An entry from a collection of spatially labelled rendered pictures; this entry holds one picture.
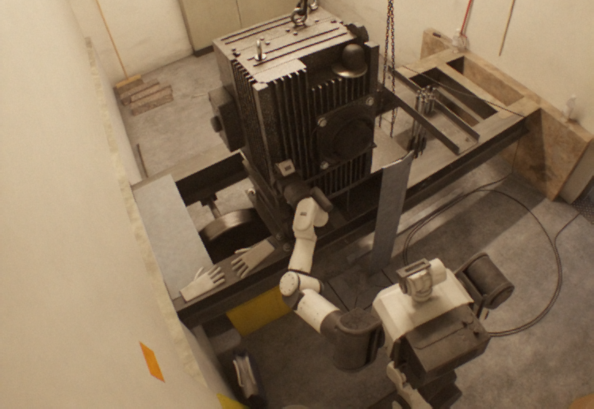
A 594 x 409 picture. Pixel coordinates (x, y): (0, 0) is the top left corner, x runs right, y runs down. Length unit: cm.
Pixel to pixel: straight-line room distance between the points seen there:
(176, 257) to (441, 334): 141
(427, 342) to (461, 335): 9
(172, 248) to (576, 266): 268
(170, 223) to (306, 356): 111
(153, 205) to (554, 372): 261
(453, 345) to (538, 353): 169
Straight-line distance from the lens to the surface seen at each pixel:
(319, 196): 133
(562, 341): 283
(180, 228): 215
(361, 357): 110
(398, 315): 109
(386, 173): 177
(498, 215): 309
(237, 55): 145
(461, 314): 111
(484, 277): 119
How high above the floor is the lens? 234
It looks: 48 degrees down
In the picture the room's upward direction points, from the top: 7 degrees counter-clockwise
